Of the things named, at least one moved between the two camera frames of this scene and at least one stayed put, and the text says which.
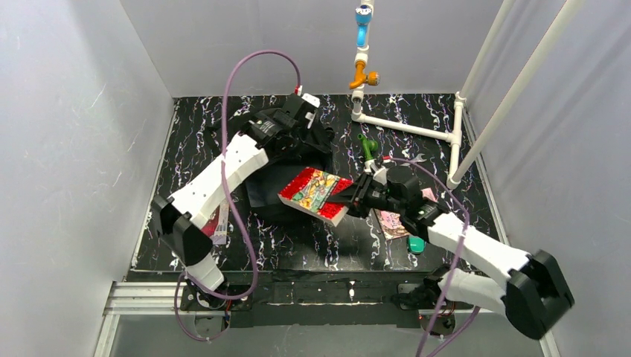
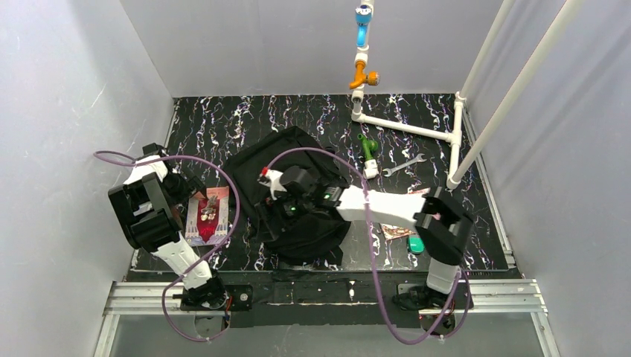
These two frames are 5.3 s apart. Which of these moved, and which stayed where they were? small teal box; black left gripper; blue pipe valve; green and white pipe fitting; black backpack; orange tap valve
Moved: black left gripper; black backpack
Stayed: orange tap valve; green and white pipe fitting; blue pipe valve; small teal box
